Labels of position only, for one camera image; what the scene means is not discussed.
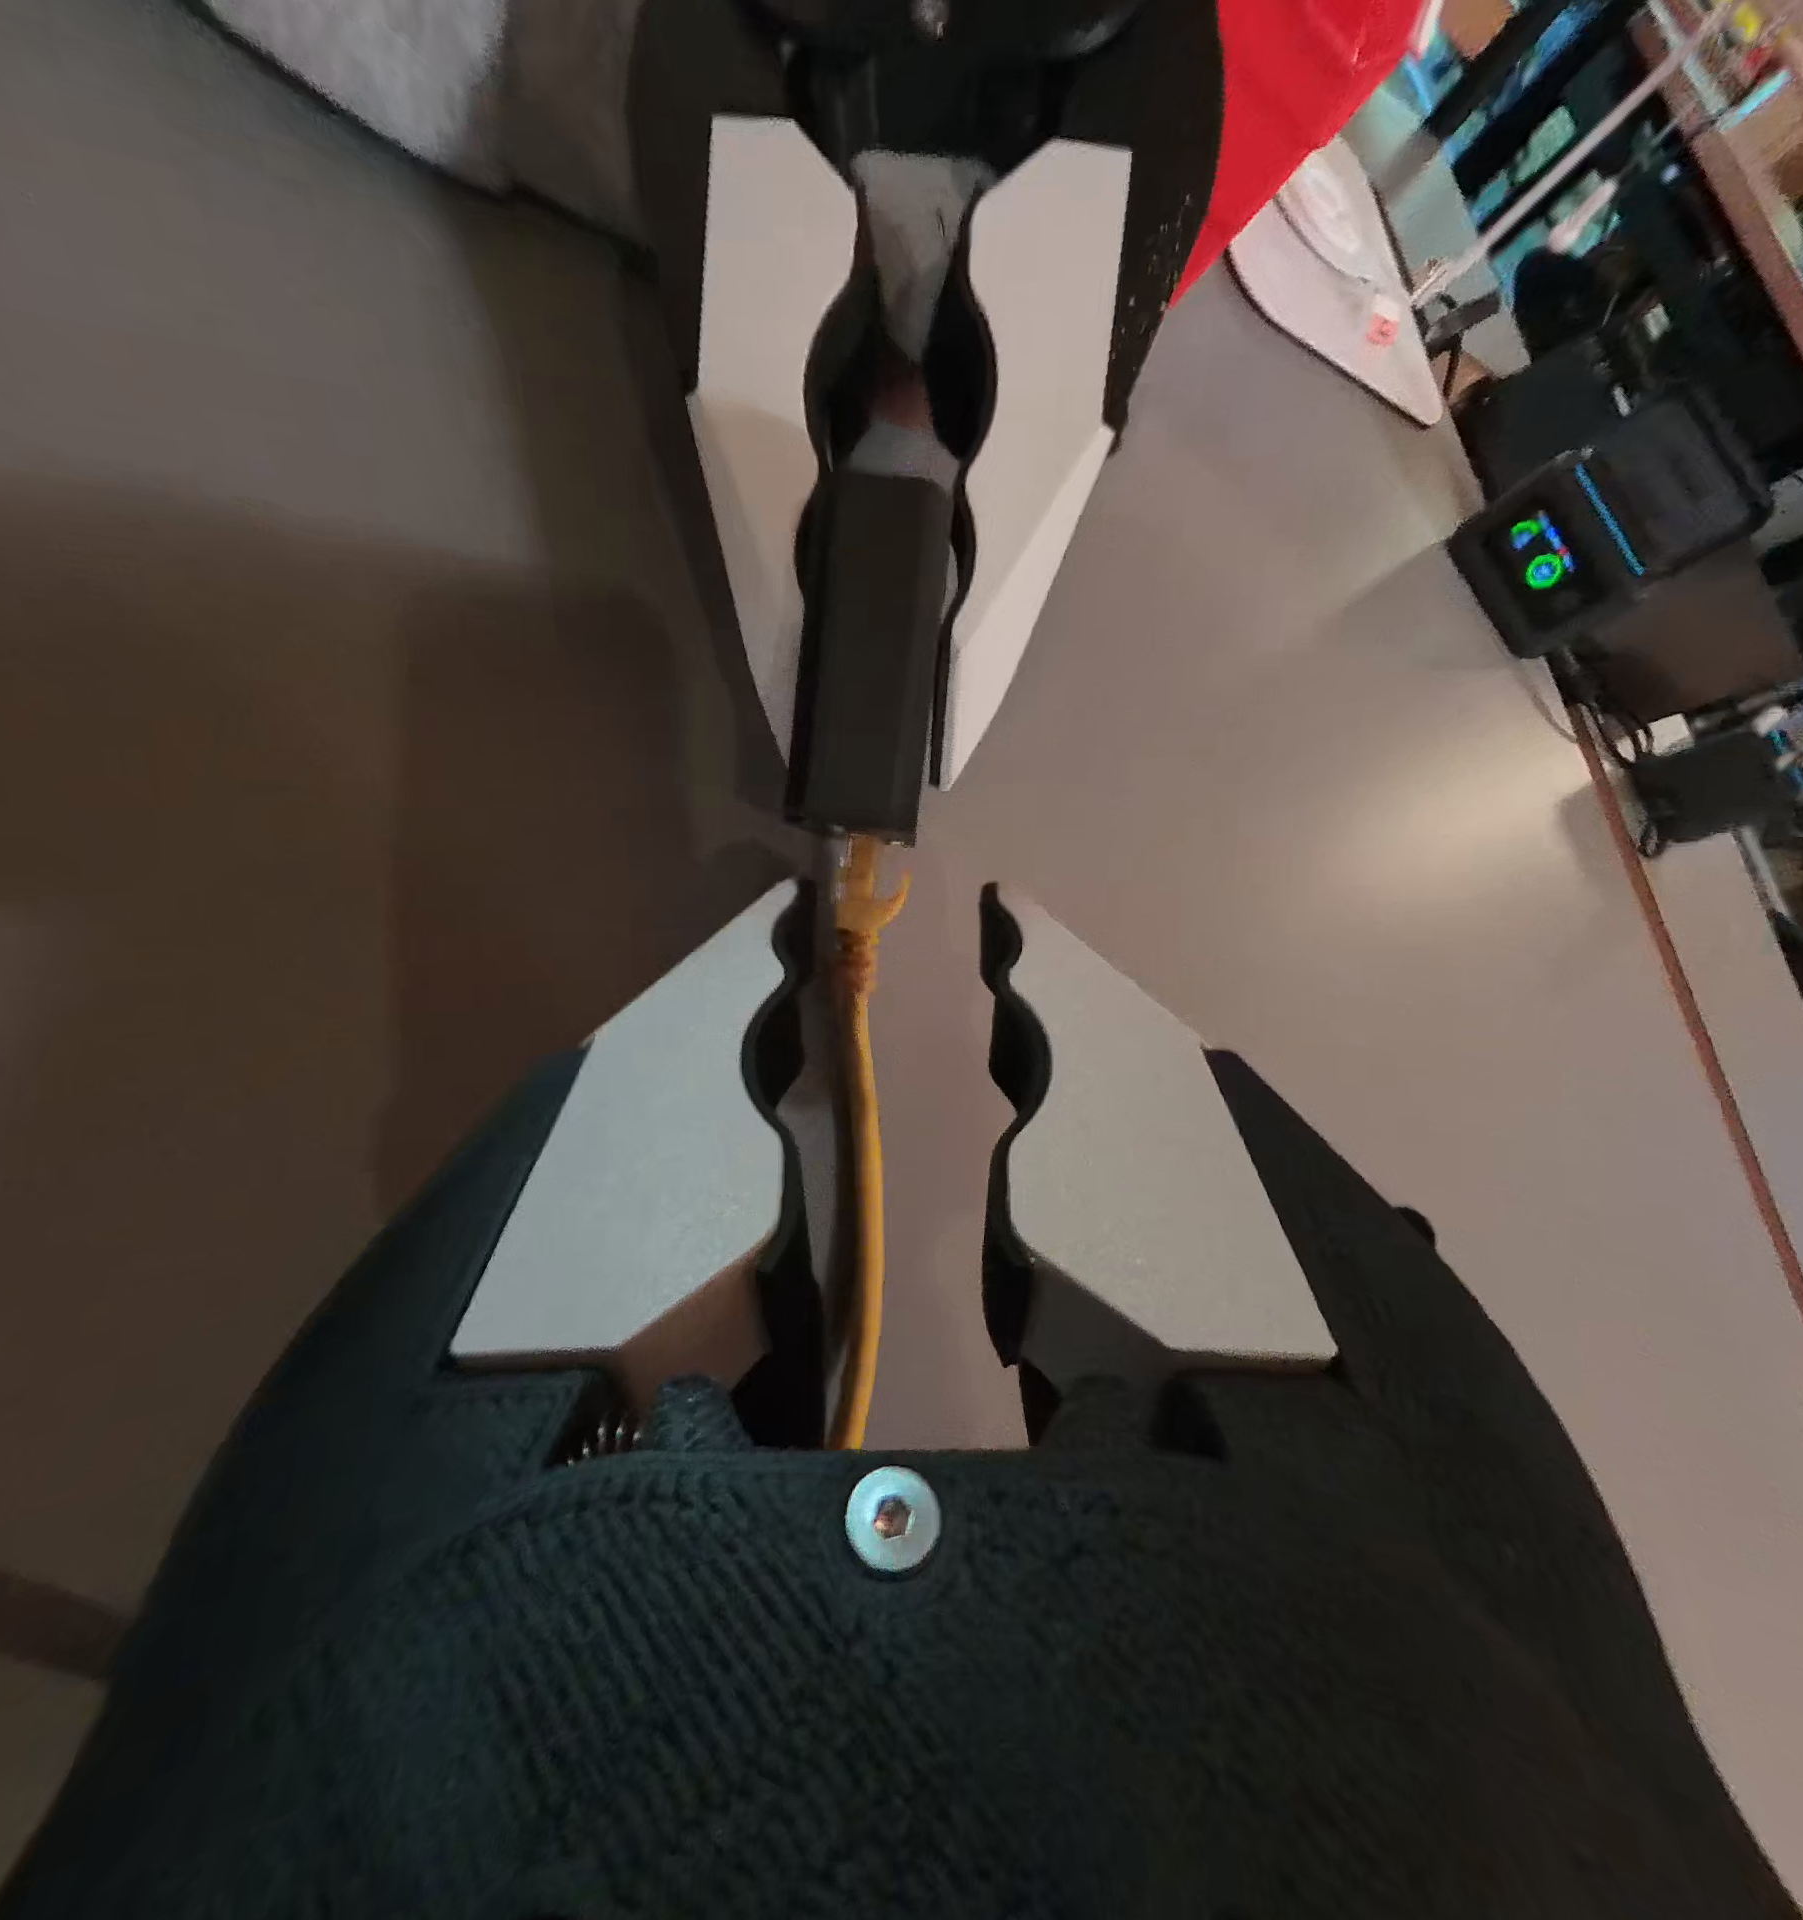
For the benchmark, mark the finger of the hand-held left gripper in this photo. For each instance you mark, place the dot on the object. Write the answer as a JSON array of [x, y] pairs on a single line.
[[750, 332], [1051, 332]]

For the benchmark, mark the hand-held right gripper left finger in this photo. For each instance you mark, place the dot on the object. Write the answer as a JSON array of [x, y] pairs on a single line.
[[632, 1186]]

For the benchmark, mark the white fuzzy cloth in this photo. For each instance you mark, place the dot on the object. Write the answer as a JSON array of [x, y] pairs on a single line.
[[391, 76]]

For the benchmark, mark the black ethernet adapter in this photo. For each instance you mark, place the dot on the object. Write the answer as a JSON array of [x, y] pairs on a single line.
[[869, 644]]

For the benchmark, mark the white pad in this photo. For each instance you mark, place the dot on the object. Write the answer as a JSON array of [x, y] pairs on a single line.
[[1335, 285]]

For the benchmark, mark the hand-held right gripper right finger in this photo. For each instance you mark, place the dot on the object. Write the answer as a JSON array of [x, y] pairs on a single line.
[[1156, 1186]]

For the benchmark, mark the small black device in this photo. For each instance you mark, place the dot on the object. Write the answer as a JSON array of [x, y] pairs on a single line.
[[1726, 779]]

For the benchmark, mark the black power station with display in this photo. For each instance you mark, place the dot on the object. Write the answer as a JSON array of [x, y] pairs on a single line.
[[1651, 496]]

